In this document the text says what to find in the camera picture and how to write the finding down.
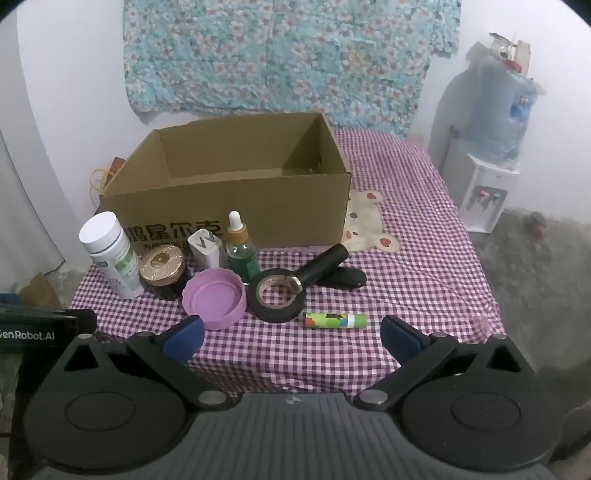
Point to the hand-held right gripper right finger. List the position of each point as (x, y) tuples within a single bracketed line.
[(401, 339)]

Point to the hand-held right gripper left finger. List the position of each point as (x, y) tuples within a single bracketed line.
[(184, 337)]

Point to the purple plastic lid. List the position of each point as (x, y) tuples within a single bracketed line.
[(212, 300)]

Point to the green glue stick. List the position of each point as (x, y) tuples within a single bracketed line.
[(332, 320)]

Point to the gold lid dark jar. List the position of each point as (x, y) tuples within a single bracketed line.
[(161, 263)]

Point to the black tape roll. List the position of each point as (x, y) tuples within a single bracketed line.
[(258, 309)]

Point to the white charger plug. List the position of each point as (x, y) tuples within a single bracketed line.
[(205, 254)]

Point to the white pill bottle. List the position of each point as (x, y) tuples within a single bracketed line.
[(115, 263)]

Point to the black hand grip exerciser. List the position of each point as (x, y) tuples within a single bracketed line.
[(323, 261)]

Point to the brown cardboard box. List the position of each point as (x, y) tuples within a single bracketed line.
[(277, 212)]

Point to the brown cardboard piece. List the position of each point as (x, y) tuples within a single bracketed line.
[(39, 290)]

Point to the purple checkered tablecloth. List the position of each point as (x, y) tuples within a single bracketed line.
[(415, 277)]

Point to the white water dispenser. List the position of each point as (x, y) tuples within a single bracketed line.
[(480, 203)]

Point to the dark red floor object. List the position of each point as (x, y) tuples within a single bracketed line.
[(536, 224)]

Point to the red gift bag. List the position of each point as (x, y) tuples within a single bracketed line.
[(117, 165)]

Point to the teal floral cloth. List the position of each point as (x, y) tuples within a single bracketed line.
[(277, 55)]

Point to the small clutter pile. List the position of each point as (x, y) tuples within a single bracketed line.
[(508, 50)]

